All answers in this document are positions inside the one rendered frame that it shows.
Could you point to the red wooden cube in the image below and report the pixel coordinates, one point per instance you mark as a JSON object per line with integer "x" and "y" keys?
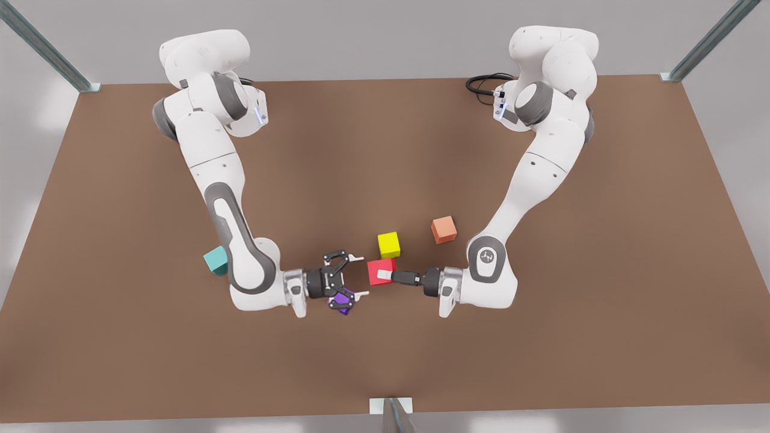
{"x": 380, "y": 266}

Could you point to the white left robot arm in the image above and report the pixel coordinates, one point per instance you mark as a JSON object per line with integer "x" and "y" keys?
{"x": 541, "y": 150}

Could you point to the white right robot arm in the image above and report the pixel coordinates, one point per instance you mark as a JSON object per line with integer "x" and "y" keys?
{"x": 204, "y": 144}

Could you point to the purple wooden cube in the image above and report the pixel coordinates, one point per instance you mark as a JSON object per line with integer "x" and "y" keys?
{"x": 344, "y": 300}

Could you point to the yellow wooden cube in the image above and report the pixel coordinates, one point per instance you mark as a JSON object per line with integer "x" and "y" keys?
{"x": 388, "y": 245}

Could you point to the orange wooden cube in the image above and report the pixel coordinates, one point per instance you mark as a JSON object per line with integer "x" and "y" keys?
{"x": 444, "y": 230}

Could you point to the teal blue wooden cube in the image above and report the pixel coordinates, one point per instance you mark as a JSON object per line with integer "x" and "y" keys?
{"x": 214, "y": 261}

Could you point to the silver frame post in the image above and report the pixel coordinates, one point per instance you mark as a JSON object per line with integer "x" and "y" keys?
{"x": 42, "y": 45}
{"x": 394, "y": 415}
{"x": 710, "y": 39}

